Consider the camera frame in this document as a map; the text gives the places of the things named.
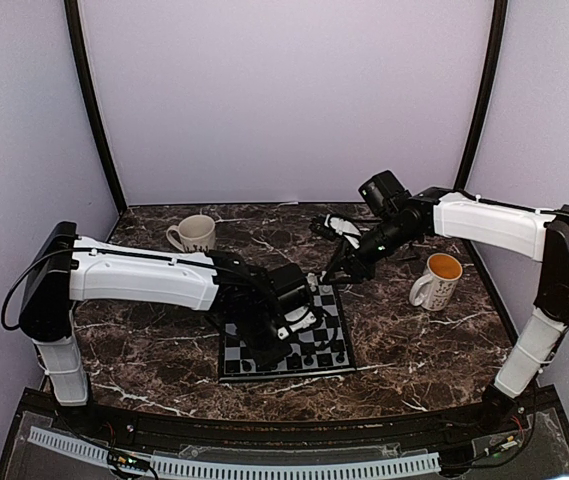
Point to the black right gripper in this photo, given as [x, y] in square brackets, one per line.
[351, 260]

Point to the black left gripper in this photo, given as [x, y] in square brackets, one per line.
[263, 359]

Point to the white chess piece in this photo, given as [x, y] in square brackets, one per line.
[312, 281]

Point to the black grey chess board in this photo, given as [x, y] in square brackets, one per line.
[333, 329]

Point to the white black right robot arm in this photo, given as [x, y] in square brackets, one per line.
[400, 218]

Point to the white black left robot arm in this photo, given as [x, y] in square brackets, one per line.
[267, 307]

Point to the white mug orange interior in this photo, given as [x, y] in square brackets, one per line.
[434, 289]

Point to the cream floral mug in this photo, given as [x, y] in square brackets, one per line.
[196, 233]

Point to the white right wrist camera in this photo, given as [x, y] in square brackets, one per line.
[332, 227]

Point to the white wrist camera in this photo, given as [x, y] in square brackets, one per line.
[296, 320]
[332, 227]

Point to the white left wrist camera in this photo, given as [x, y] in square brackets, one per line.
[296, 320]

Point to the black front rail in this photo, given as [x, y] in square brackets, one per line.
[430, 429]

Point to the white slotted cable duct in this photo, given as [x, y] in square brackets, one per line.
[159, 466]

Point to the black right frame post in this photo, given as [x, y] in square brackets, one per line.
[485, 89]

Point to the black frame post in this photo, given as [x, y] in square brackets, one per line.
[83, 72]
[485, 89]

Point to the black left frame post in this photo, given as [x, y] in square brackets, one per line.
[83, 72]

